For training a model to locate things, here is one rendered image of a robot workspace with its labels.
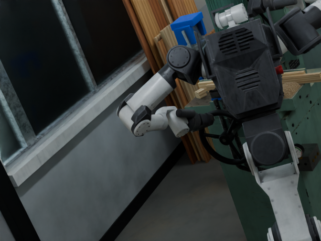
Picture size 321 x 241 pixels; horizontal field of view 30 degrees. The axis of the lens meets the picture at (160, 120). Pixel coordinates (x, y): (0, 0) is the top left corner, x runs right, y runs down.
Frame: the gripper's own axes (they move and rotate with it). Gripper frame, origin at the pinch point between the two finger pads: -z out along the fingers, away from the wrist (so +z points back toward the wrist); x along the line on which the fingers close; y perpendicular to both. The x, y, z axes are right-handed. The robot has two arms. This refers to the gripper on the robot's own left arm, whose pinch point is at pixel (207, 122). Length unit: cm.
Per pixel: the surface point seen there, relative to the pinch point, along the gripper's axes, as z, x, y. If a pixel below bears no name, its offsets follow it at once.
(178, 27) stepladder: -69, -46, 79
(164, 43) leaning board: -105, -84, 90
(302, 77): -35, 34, 11
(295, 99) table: -27.0, 31.3, 0.6
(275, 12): -37, 30, 46
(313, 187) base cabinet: -56, 14, -37
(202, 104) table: -24.3, -15.6, 15.0
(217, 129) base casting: -30.6, -14.7, 1.8
